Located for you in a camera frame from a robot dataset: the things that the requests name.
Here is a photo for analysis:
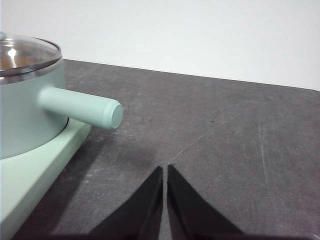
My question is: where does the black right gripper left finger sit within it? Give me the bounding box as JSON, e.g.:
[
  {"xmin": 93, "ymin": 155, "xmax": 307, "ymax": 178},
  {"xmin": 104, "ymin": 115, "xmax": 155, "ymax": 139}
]
[{"xmin": 44, "ymin": 165, "xmax": 164, "ymax": 240}]

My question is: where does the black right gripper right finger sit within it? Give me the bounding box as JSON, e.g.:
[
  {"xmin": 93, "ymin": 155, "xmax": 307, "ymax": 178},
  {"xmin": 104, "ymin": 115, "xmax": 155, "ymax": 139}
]
[{"xmin": 166, "ymin": 164, "xmax": 311, "ymax": 240}]

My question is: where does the glass lid with green knob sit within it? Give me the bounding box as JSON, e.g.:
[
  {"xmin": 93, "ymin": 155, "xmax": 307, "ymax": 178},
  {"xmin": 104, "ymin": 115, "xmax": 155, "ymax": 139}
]
[{"xmin": 0, "ymin": 31, "xmax": 63, "ymax": 85}]

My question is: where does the green breakfast maker base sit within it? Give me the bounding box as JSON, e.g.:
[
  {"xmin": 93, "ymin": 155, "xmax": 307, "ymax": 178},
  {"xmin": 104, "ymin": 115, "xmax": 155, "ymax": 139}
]
[{"xmin": 0, "ymin": 119, "xmax": 93, "ymax": 240}]

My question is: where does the green steamer pot with handle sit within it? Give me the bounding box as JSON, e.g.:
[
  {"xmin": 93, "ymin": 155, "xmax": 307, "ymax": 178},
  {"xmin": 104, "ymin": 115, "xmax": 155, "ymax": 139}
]
[{"xmin": 0, "ymin": 59, "xmax": 125, "ymax": 161}]

